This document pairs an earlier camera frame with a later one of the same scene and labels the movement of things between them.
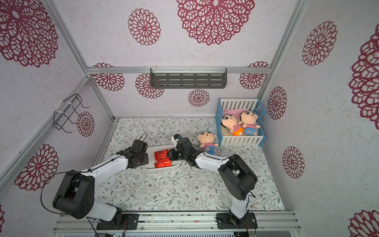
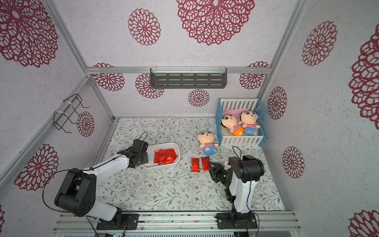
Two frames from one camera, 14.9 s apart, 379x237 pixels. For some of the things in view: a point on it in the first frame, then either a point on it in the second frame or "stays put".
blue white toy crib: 225,136 stays put
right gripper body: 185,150 → 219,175
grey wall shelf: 186,78 stays put
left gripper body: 143,160 stays put
